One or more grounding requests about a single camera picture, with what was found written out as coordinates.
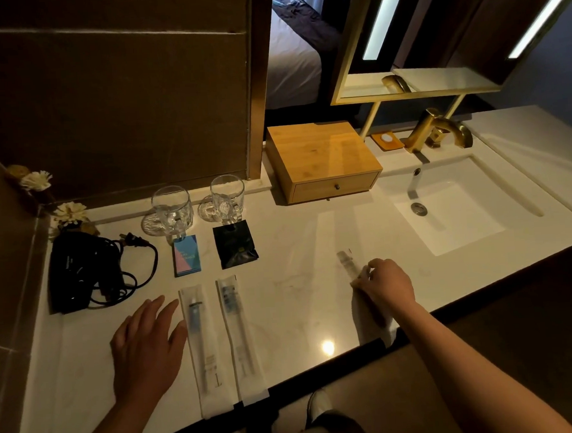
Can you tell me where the black hair dryer cord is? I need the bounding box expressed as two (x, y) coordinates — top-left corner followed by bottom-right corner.
(85, 230), (162, 309)

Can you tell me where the dark bed blanket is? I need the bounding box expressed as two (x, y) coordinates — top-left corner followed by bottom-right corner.
(272, 0), (342, 57)

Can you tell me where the brown wooden door frame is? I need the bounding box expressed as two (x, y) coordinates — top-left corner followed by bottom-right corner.
(236, 0), (285, 181)

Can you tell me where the black sachet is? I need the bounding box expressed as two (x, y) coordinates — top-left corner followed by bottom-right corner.
(212, 219), (260, 271)

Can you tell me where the person's right forearm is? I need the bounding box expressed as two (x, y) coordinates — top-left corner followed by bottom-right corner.
(387, 292), (572, 433)

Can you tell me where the person's left hand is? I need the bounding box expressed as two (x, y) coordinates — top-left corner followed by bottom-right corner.
(107, 293), (193, 405)

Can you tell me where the gold faucet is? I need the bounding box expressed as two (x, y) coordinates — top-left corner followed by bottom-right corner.
(401, 104), (475, 155)

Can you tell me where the black hair dryer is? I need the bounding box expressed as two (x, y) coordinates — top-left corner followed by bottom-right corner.
(45, 227), (129, 315)

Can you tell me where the mirror light strip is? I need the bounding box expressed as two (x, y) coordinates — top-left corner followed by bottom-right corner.
(504, 0), (572, 60)

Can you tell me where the wooden drawer box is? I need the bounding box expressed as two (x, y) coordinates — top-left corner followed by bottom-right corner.
(263, 118), (385, 207)

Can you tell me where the gold framed mirror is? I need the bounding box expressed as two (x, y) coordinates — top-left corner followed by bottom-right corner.
(324, 0), (572, 107)

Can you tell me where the bed with white sheet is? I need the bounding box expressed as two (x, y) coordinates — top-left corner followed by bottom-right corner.
(259, 0), (346, 111)

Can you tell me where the clear comb packet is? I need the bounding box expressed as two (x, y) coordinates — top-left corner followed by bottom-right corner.
(336, 247), (400, 350)

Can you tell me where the person's right hand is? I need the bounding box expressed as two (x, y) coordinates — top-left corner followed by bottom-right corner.
(349, 257), (417, 320)

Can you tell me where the white artificial flower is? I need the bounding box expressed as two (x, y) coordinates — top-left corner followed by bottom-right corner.
(51, 200), (90, 227)
(19, 170), (54, 194)

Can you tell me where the blue and pink small box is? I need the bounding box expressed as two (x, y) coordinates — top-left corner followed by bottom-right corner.
(172, 234), (203, 278)

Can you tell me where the white sink basin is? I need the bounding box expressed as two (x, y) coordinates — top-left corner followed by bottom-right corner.
(376, 147), (548, 261)

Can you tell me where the wrapped toothbrush packet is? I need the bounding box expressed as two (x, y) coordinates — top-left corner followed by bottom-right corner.
(178, 282), (241, 421)
(216, 273), (271, 408)

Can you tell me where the orange soap dish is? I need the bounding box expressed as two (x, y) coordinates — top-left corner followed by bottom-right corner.
(370, 130), (405, 153)

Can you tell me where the clear glass cup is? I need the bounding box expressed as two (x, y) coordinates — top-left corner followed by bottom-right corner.
(209, 173), (248, 227)
(150, 184), (196, 245)

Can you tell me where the gold mirror support post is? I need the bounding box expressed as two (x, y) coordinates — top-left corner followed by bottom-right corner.
(442, 94), (468, 119)
(357, 101), (384, 140)

